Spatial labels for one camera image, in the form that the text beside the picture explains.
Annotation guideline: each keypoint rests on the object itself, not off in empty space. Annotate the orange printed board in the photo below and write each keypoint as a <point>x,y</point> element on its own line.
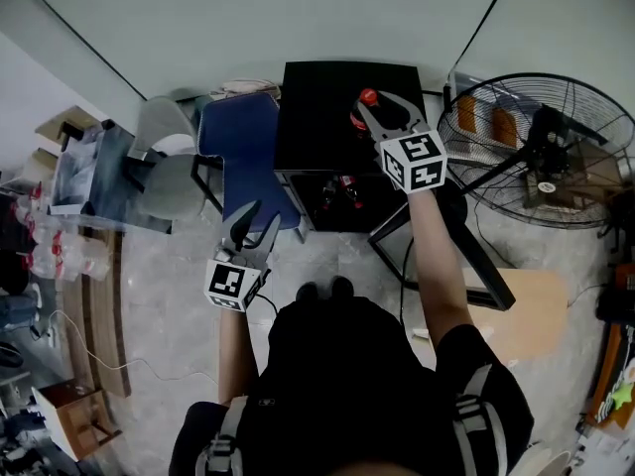
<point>615,390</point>

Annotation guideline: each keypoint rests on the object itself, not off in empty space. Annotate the stack of wooden planks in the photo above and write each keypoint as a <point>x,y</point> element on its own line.
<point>101,325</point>

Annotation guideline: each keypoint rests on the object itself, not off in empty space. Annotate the glass-top table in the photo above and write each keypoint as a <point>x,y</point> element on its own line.
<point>109,169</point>

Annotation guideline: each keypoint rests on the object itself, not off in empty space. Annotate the white paper scrap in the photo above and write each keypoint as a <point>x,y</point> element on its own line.
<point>419,332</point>

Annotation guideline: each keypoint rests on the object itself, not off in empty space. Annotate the person's right black shoe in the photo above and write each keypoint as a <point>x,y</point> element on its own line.
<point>341,286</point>

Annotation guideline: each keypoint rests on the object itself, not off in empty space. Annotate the black floor fan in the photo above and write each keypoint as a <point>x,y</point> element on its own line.
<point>548,122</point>

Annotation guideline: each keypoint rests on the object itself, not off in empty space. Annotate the pack of clear water bottles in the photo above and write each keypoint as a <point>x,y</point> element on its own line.
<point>57,261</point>

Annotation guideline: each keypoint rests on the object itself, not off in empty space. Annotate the small wooden stool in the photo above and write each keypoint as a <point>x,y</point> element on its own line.
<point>67,417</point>

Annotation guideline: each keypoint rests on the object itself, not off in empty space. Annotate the person's left black shoe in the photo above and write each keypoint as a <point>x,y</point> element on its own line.
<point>306,293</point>

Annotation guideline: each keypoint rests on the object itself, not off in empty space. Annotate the person's right forearm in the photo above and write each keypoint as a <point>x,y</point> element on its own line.
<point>439,275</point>

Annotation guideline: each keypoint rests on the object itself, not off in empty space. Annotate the person's left forearm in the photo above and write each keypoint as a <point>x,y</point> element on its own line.
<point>238,360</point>

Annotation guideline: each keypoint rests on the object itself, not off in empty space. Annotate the grey shell chair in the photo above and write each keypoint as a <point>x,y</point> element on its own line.
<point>171,189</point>

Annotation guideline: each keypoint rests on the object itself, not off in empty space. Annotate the white cloth bundle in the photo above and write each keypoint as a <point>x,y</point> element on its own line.
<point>248,86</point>

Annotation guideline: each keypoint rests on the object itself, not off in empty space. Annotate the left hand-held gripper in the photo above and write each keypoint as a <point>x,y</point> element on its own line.
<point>230,283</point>

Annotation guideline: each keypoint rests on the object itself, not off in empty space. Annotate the blue chair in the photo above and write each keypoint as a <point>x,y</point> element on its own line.
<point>248,137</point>

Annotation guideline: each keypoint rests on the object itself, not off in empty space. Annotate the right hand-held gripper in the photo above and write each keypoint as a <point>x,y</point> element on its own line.
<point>417,159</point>

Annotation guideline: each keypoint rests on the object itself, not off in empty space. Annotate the person's black shoe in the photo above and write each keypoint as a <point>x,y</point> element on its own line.
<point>306,293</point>
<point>341,286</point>

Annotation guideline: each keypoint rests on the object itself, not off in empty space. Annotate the brown cardboard sheet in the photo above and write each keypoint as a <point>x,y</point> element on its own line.
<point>531,315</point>

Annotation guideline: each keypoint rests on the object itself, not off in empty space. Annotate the wooden shelf unit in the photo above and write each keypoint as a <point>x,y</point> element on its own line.
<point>57,127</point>

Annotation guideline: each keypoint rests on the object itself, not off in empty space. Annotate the black power adapter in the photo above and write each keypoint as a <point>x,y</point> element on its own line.
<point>447,98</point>

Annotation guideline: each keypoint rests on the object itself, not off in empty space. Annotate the person's black shirt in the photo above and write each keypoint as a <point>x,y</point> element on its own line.
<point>347,390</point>

